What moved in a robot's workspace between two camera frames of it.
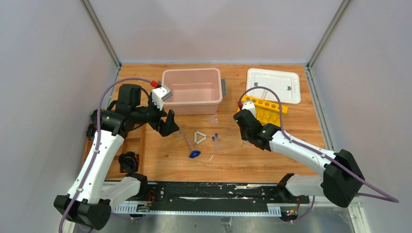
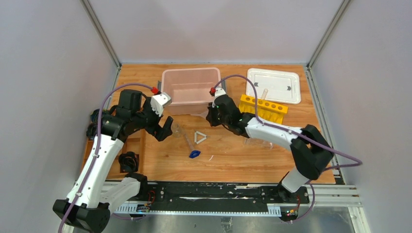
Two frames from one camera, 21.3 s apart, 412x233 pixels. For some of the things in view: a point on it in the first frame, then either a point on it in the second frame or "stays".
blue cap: x=194 y=154 stays
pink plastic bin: x=195 y=91 stays
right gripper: x=243 y=135 to x=210 y=117
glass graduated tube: x=189 y=143 stays
